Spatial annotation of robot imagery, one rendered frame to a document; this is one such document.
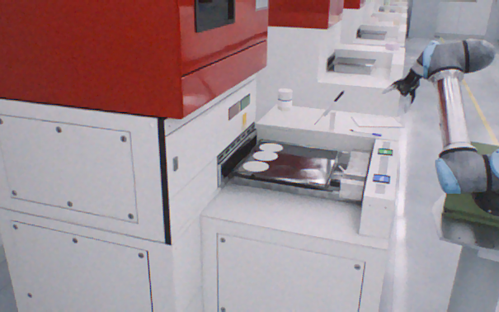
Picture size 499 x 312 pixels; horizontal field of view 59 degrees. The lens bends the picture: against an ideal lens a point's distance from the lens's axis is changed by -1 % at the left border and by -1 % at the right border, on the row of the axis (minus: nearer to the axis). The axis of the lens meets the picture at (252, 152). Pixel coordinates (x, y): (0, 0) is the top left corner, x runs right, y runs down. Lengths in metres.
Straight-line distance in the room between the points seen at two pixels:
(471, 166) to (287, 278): 0.69
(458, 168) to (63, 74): 1.21
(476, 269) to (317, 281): 0.58
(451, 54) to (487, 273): 0.77
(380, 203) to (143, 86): 0.79
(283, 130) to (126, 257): 0.89
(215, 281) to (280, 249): 0.30
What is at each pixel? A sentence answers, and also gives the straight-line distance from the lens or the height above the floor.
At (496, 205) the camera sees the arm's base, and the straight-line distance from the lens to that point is 1.68.
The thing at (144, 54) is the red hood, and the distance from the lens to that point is 1.23.
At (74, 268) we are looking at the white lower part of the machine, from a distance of 1.70.
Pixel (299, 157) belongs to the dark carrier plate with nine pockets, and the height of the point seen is 0.90.
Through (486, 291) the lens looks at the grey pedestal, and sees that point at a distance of 1.84.
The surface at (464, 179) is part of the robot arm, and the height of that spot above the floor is 1.02.
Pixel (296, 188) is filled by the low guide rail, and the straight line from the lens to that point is 1.70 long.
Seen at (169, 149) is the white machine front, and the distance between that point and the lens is 1.28.
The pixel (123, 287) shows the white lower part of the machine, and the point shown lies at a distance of 1.62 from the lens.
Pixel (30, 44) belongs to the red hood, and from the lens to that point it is 1.45.
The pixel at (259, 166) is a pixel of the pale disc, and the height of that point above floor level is 0.90.
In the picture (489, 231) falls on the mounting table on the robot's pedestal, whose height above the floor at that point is 0.82.
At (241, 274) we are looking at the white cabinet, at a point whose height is 0.61.
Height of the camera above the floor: 1.59
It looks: 22 degrees down
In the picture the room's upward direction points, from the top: 1 degrees clockwise
